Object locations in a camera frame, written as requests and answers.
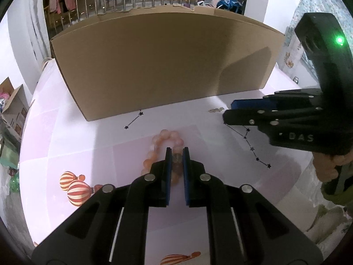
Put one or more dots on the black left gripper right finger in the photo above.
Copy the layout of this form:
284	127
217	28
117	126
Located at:
203	190

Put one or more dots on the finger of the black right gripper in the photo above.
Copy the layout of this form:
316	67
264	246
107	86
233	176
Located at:
257	104
246	117

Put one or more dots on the blue bag on wheelchair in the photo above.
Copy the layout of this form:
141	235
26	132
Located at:
233	6

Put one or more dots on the white green plush blanket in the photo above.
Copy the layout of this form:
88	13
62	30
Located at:
329	227

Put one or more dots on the green plastic soda bottle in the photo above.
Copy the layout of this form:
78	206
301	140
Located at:
14	184

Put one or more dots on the large brown cardboard box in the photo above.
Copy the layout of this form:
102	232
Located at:
121	62

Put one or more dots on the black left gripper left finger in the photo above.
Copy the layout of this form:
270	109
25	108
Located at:
150	190

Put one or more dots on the person's right hand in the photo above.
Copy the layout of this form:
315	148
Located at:
325	165

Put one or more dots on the open cardboard box with bags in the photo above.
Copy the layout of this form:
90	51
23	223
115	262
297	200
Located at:
13	110

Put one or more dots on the green paper gift bag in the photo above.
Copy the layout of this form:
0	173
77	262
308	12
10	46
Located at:
9	154

